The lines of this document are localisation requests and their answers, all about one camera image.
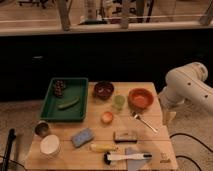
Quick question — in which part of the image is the blue sponge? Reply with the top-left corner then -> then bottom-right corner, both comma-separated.
72,128 -> 94,148

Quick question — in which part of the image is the green plastic tray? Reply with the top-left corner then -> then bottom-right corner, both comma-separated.
40,78 -> 88,122

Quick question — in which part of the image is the green cucumber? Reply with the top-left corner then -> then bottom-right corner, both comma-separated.
58,97 -> 80,110

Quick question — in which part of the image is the black cable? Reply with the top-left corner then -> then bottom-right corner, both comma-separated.
169,132 -> 213,171

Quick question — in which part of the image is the black stand pole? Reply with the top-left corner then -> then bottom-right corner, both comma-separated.
1,129 -> 16,171

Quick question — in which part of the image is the dark brown bowl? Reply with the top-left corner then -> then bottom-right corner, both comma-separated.
93,81 -> 114,100

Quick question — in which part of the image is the translucent green cup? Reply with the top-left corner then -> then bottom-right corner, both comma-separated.
114,95 -> 125,110

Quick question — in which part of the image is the orange bowl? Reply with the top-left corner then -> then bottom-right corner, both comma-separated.
128,88 -> 154,109

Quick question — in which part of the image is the small metal cup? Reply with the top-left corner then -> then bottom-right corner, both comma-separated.
34,122 -> 51,138

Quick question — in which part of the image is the white paper cup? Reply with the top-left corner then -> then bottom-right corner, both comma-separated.
40,134 -> 60,156

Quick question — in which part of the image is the dark grape bunch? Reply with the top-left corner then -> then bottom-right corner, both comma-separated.
53,80 -> 66,97

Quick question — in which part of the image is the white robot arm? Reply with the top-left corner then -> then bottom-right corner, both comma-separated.
159,62 -> 213,115

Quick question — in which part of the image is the orange-red apple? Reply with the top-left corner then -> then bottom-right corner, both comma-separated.
101,111 -> 114,124

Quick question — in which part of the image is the yellow banana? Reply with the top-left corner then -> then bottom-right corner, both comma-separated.
90,144 -> 118,152

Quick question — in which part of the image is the silver fork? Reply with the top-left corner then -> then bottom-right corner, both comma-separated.
131,112 -> 158,133

